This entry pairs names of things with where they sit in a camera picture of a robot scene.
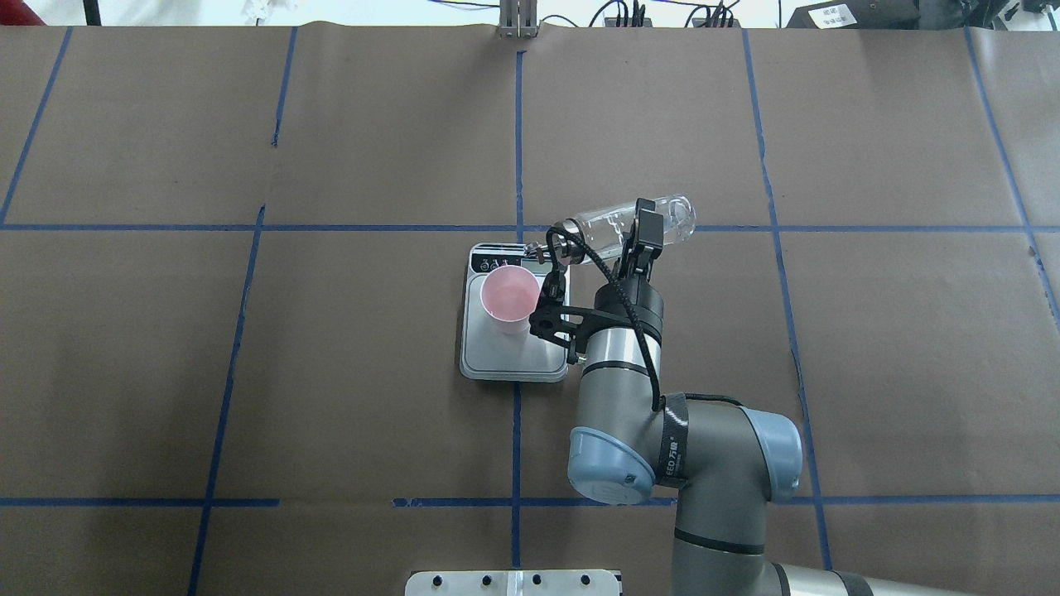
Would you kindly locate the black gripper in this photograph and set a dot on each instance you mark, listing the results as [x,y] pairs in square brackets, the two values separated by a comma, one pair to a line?
[641,300]

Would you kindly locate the glass sauce dispenser bottle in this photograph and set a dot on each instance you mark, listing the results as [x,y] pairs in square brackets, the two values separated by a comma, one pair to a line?
[606,230]

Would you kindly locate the pink plastic cup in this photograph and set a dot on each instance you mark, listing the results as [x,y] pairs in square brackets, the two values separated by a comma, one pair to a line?
[509,296]

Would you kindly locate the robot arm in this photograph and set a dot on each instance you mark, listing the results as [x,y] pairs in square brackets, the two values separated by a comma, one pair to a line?
[727,462]

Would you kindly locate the digital kitchen scale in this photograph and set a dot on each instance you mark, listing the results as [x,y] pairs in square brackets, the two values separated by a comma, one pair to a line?
[487,354]

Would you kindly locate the black device with label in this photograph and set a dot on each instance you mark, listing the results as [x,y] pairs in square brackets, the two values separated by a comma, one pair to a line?
[874,15]

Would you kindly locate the aluminium frame post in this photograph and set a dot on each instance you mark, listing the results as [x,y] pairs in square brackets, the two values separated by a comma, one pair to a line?
[518,19]

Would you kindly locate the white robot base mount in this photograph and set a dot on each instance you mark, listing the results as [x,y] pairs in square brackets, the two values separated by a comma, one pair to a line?
[515,582]

